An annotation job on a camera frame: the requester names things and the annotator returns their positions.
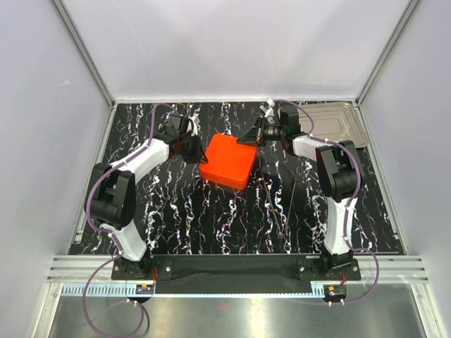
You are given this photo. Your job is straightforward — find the aluminium frame rail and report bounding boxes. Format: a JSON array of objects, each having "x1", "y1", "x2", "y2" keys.
[{"x1": 50, "y1": 0, "x2": 115, "y2": 108}]

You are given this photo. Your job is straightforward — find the silver metal tray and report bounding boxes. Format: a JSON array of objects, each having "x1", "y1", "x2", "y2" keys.
[{"x1": 298, "y1": 101, "x2": 369, "y2": 149}]

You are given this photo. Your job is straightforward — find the metal tongs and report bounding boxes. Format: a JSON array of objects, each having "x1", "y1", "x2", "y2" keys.
[{"x1": 260, "y1": 170, "x2": 293, "y2": 239}]

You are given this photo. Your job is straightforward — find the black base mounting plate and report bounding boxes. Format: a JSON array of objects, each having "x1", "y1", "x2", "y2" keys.
[{"x1": 111, "y1": 254, "x2": 362, "y2": 282}]

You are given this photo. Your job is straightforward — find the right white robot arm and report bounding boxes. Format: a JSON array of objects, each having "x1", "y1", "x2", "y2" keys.
[{"x1": 237, "y1": 100, "x2": 364, "y2": 279}]

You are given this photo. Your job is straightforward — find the orange chocolate box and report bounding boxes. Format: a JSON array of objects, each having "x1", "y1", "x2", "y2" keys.
[{"x1": 200, "y1": 164, "x2": 252, "y2": 190}]

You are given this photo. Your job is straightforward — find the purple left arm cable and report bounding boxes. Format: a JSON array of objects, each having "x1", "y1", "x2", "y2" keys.
[{"x1": 82, "y1": 104, "x2": 177, "y2": 335}]

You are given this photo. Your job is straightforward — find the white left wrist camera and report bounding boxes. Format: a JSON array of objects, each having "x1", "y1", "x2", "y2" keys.
[{"x1": 189, "y1": 116, "x2": 200, "y2": 136}]

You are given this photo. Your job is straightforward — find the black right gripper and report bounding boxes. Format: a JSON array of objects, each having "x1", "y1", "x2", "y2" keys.
[{"x1": 237, "y1": 116, "x2": 286, "y2": 149}]

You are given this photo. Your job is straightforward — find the orange box lid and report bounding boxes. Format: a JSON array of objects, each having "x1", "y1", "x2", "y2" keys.
[{"x1": 206, "y1": 134, "x2": 257, "y2": 169}]

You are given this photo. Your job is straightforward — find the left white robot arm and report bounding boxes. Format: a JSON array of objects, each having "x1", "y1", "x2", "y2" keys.
[{"x1": 85, "y1": 114, "x2": 208, "y2": 279}]

